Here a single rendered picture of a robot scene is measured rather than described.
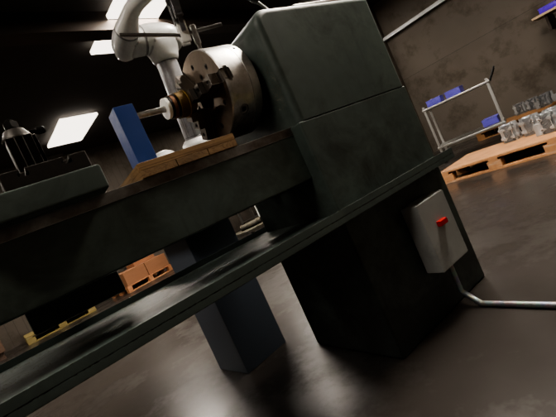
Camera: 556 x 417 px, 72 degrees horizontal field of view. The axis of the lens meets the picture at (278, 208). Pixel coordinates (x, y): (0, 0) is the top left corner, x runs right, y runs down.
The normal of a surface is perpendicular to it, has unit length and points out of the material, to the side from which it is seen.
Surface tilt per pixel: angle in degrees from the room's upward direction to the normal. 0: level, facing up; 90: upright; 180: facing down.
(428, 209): 90
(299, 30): 90
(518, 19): 90
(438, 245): 90
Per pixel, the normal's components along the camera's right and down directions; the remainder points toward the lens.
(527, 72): -0.67, 0.35
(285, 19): 0.52, -0.18
